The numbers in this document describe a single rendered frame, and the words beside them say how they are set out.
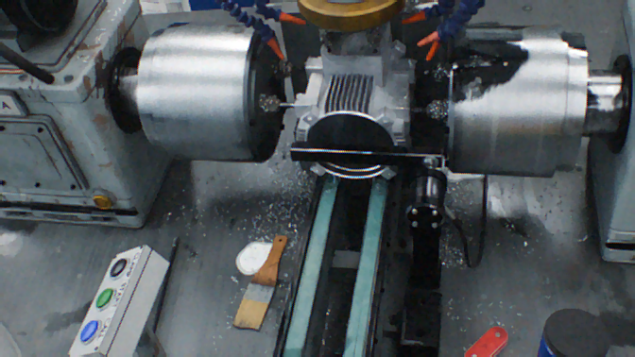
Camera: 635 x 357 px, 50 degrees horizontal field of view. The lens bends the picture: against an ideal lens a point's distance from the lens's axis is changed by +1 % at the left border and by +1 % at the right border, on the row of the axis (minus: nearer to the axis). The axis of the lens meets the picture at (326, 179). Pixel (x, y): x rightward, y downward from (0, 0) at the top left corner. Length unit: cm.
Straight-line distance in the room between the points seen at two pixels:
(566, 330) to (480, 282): 54
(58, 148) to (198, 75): 30
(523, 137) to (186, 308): 65
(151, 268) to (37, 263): 49
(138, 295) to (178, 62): 41
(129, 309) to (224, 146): 35
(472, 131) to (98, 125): 63
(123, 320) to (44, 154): 47
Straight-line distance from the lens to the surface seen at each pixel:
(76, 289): 137
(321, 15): 105
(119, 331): 94
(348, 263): 120
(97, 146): 127
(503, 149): 109
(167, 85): 116
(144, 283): 98
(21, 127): 129
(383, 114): 108
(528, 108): 106
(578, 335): 70
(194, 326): 124
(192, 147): 120
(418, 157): 110
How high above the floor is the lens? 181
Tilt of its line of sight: 47 degrees down
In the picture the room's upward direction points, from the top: 9 degrees counter-clockwise
